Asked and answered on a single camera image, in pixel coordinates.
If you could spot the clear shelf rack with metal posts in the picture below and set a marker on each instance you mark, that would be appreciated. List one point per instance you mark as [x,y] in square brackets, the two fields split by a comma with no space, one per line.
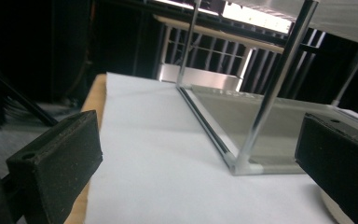
[261,124]

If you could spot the white slatted railing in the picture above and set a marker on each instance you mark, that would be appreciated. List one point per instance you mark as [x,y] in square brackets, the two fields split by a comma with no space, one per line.
[211,49]

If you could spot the black stand leg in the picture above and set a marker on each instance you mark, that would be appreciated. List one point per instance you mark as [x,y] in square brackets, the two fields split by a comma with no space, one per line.
[28,104]

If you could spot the bright light panel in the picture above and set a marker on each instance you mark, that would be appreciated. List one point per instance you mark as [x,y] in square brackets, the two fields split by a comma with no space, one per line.
[254,17]

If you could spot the dark curtain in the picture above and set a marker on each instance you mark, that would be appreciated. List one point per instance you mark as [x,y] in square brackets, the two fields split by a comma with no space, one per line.
[28,46]

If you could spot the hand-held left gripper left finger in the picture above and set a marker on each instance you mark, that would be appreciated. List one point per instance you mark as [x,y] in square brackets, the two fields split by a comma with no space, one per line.
[59,161]

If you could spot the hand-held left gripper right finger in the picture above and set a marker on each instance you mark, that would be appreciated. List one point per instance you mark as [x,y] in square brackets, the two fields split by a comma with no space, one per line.
[338,161]

